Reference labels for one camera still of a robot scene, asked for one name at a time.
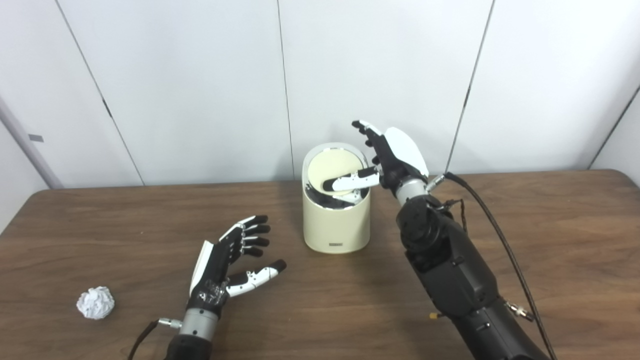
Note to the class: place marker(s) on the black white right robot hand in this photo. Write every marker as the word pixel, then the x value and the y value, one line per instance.
pixel 395 155

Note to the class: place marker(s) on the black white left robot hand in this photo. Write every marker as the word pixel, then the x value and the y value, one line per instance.
pixel 212 270

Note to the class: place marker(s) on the round cream bin lid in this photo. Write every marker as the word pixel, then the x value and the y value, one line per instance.
pixel 327 166

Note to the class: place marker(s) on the cream-colored bin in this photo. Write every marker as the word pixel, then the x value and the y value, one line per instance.
pixel 336 227

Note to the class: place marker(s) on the white paper ball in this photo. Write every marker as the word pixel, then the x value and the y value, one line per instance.
pixel 95 303

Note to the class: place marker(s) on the small gray wall label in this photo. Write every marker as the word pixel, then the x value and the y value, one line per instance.
pixel 36 137

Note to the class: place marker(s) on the gray wall corner trim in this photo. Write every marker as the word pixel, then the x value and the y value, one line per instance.
pixel 30 145

